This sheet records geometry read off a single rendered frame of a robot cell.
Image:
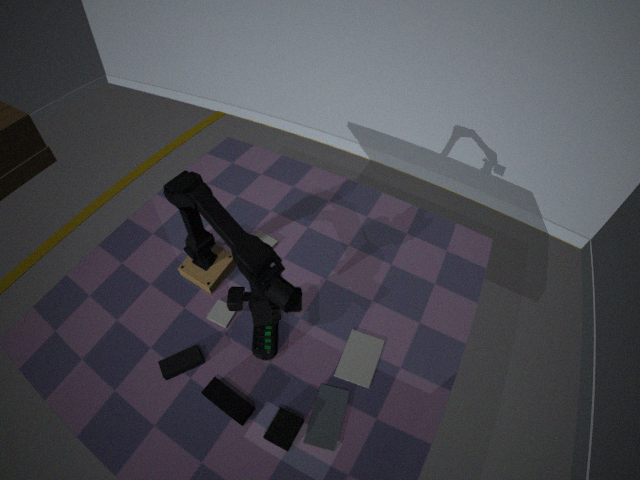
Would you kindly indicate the dark grey controller unit with green rocker switches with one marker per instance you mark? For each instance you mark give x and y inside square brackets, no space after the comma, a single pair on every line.
[265,342]

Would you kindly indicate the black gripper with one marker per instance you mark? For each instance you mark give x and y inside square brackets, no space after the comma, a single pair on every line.
[235,297]

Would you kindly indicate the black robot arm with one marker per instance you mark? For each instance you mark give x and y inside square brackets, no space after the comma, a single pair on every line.
[192,196]

